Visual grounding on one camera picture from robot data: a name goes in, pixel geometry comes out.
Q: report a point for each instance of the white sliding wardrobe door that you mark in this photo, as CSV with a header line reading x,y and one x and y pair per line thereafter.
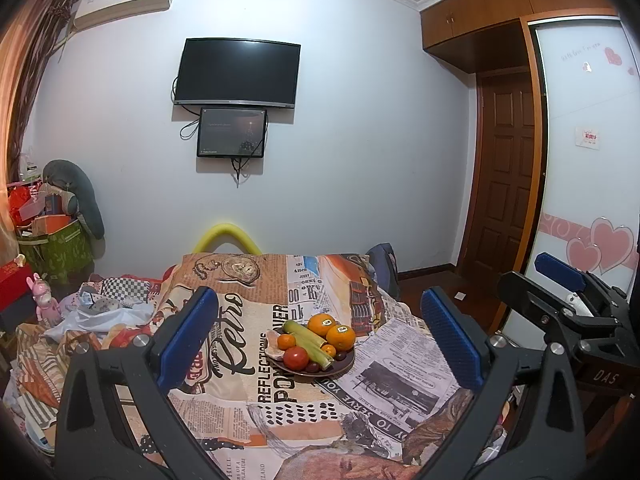
x,y
580,185

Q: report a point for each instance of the orange box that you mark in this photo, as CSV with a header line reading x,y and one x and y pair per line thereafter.
x,y
52,225

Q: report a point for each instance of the red tomato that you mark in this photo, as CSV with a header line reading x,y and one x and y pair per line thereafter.
x,y
296,358

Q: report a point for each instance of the pink bunny toy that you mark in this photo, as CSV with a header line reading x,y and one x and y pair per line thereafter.
x,y
46,300

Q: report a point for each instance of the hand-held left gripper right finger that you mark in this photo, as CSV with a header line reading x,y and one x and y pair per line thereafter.
x,y
450,340

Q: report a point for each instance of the peeled pink pomelo piece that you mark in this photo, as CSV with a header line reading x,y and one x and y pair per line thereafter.
x,y
273,346

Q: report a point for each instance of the white air conditioner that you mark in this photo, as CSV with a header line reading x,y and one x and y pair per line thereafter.
x,y
125,2

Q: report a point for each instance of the black wall television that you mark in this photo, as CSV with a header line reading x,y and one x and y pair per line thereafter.
x,y
235,72

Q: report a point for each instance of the grey plush toy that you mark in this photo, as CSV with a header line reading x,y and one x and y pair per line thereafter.
x,y
75,185

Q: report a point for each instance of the dark red jujube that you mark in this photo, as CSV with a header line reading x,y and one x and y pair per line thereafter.
x,y
340,356
313,367

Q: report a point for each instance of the small tangerine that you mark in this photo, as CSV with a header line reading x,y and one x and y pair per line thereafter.
x,y
286,342
328,350

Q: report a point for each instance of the wooden overhead cabinet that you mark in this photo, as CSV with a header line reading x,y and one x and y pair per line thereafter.
x,y
490,10

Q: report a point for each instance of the purple oval plate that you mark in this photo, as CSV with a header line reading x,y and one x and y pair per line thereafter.
x,y
345,362

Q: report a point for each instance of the pile of crumpled cloths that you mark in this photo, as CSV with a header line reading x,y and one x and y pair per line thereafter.
x,y
110,310

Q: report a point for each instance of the blue bag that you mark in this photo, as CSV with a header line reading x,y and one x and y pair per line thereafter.
x,y
385,265

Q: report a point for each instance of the orange with label sticker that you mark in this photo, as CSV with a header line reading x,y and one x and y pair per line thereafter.
x,y
341,338
320,323

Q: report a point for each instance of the green patterned storage box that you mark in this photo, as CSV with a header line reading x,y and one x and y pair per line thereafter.
x,y
60,250

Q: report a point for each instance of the red gift box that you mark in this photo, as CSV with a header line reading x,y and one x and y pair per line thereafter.
x,y
15,285

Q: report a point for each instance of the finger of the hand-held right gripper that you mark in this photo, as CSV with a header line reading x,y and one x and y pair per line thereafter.
x,y
560,269
530,295

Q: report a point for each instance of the brown wooden door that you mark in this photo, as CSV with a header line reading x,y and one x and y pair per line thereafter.
x,y
505,170

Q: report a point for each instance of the brown curtain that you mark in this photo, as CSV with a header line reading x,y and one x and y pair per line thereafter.
x,y
25,60

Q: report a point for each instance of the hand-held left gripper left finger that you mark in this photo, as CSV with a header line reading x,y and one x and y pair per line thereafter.
x,y
192,335

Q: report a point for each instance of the newspaper print tablecloth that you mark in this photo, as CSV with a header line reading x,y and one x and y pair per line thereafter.
x,y
280,410

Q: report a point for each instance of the small black monitor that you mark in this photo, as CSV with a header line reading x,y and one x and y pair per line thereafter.
x,y
230,132

